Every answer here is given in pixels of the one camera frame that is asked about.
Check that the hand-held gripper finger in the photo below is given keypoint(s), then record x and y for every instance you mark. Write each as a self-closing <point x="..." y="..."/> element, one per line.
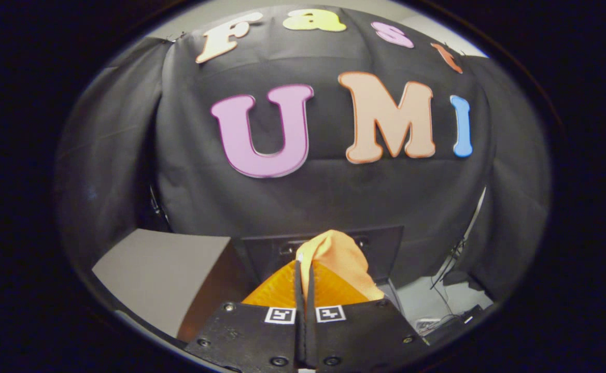
<point x="299" y="331"/>
<point x="310" y="331"/>

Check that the orange cloth garment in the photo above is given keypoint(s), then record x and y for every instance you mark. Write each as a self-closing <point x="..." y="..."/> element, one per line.
<point x="334" y="254"/>

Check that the black backdrop cloth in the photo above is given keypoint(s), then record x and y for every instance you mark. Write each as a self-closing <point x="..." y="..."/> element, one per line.
<point x="308" y="207"/>

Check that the black box on floor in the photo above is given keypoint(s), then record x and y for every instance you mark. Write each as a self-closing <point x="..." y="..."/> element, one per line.
<point x="453" y="324"/>

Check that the white cabinet with dark frame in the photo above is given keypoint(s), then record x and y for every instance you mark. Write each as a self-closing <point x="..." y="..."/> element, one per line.
<point x="152" y="269"/>

